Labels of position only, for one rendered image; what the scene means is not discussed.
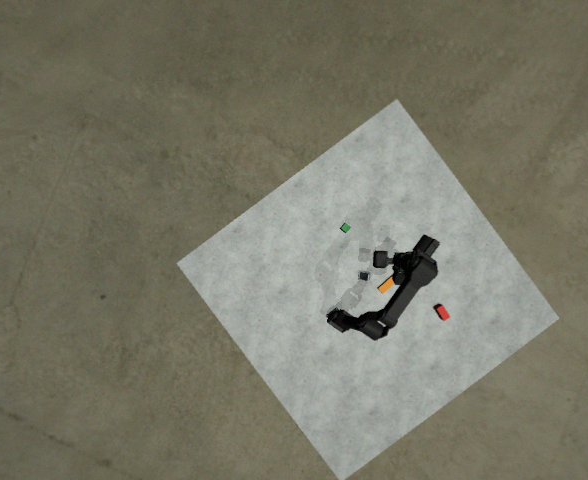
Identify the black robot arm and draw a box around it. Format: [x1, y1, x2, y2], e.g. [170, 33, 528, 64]
[326, 234, 440, 341]

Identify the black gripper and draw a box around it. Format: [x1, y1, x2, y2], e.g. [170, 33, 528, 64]
[373, 251, 412, 271]

